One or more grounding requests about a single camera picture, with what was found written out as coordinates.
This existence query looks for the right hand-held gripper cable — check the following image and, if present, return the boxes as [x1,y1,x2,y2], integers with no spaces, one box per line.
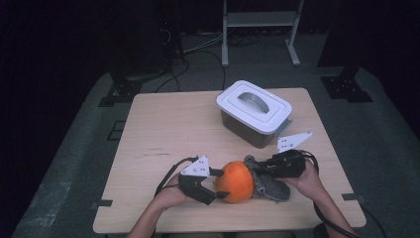
[301,149,361,238]

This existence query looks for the hand-held gripper cable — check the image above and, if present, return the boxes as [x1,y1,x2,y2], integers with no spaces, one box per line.
[301,149,361,238]
[154,156,200,198]

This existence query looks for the black floor cable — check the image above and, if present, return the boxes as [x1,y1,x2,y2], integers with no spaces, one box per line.
[155,49,228,93]

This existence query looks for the person's left hand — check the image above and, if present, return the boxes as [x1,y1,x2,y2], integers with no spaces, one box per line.
[153,173,196,211]

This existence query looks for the grey fuzzy cloth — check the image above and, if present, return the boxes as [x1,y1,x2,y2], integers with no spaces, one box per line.
[243,155,291,203]

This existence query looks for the left hand-held gripper cable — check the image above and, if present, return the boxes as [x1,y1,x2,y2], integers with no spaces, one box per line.
[154,156,200,198]

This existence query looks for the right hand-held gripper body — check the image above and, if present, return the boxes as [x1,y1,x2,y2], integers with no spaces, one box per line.
[271,130,313,179]

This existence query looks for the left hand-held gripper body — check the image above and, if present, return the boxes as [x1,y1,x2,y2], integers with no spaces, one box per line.
[177,155,218,206]

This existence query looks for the black tape strip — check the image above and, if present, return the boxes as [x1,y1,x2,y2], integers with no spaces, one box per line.
[90,199,114,210]
[342,193,367,204]

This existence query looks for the orange plush toy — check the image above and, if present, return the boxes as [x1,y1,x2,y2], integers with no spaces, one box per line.
[214,161,256,204]

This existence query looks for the grey box with white lid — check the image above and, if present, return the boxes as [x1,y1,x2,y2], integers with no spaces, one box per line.
[216,79,293,136]

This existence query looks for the black stand base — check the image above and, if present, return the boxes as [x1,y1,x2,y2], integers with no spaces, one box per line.
[97,70,166,108]
[320,65,374,103]

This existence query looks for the white metal stand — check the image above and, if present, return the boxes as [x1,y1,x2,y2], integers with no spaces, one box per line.
[221,0,305,68]

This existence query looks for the person's right hand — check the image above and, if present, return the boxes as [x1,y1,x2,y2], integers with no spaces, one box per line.
[283,158,327,203]

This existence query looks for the transparent grey storage box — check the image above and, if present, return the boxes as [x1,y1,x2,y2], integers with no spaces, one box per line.
[220,110,292,150]

